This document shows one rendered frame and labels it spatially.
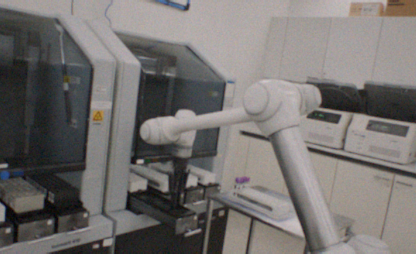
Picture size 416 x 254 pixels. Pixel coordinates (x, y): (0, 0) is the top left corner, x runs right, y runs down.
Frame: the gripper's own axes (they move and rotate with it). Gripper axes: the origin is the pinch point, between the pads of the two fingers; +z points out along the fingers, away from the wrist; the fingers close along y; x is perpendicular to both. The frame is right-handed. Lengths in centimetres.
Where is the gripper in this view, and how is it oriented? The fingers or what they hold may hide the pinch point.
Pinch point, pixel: (175, 197)
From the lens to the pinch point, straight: 177.8
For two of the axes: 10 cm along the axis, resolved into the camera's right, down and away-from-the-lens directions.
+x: 7.3, 1.9, -6.6
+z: -1.3, 9.8, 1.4
